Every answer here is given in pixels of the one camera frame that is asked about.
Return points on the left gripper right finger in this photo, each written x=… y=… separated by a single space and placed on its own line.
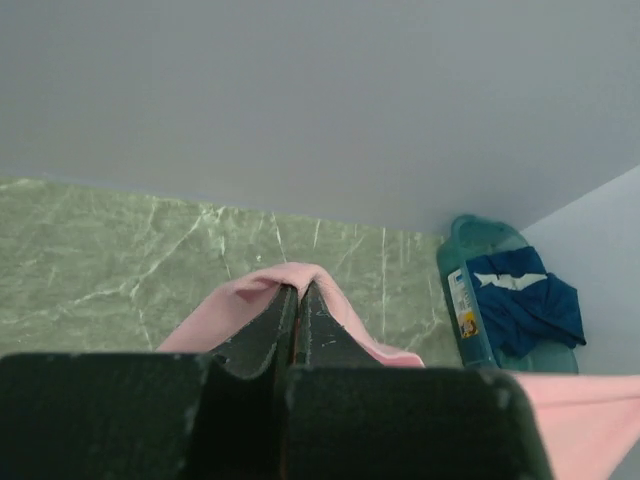
x=321 y=341

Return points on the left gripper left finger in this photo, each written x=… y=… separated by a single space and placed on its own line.
x=249 y=352

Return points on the pink t shirt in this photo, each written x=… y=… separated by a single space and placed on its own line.
x=588 y=423

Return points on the teal plastic bin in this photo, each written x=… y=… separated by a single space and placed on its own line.
x=472 y=236

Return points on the navy blue t shirt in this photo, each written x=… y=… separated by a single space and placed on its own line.
x=522 y=304

